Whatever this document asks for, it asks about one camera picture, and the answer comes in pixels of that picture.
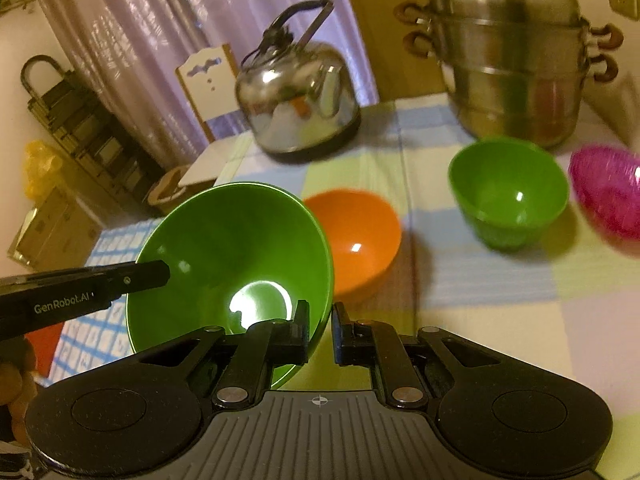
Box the white wooden chair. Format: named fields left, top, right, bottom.
left=175, top=42, right=256, bottom=188

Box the person's left hand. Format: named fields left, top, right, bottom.
left=0, top=335, right=38, bottom=443

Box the blue white checkered cloth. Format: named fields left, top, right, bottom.
left=47, top=217, right=166, bottom=386

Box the large pink glass plate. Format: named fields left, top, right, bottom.
left=568, top=144, right=640, bottom=241

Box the stainless steel steamer pot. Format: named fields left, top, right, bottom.
left=394, top=0, right=625, bottom=148

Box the woven basket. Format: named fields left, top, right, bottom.
left=147, top=164, right=191, bottom=216

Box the orange plastic bowl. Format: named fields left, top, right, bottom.
left=302, top=189, right=402, bottom=298

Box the pale purple curtain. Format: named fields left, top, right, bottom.
left=35, top=0, right=378, bottom=166

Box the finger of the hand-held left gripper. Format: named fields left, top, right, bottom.
left=107, top=260, right=171, bottom=301

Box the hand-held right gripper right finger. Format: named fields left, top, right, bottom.
left=332, top=302, right=516, bottom=408

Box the yellow plastic bag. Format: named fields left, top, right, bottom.
left=25, top=141, right=66, bottom=200

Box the green plastic bowl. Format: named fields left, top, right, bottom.
left=447, top=137, right=570, bottom=251
left=125, top=182, right=335, bottom=391

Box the dark storage rack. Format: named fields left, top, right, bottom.
left=21, top=55, right=161, bottom=216

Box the checkered tablecloth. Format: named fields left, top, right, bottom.
left=215, top=90, right=640, bottom=411

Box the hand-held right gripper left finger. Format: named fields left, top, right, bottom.
left=127, top=300, right=311, bottom=408

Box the stainless steel kettle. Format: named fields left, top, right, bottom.
left=235, top=0, right=362, bottom=163

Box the cardboard box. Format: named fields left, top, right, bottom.
left=7, top=187, right=103, bottom=267

